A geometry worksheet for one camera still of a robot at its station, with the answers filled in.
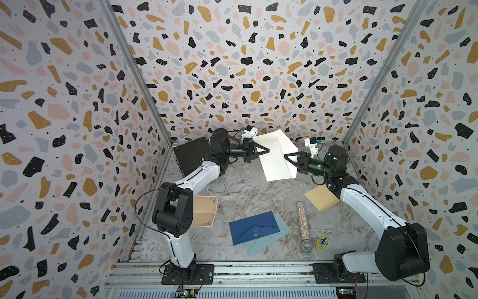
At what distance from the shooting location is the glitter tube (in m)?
0.80

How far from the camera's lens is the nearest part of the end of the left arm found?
0.70 metres

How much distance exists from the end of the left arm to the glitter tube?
14.5 inches
